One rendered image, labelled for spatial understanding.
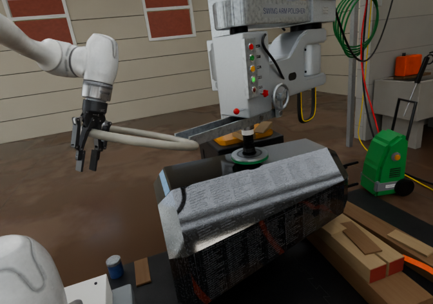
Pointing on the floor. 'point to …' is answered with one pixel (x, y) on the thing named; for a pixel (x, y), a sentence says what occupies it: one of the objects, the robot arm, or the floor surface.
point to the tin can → (115, 266)
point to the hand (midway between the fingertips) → (87, 160)
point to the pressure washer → (388, 161)
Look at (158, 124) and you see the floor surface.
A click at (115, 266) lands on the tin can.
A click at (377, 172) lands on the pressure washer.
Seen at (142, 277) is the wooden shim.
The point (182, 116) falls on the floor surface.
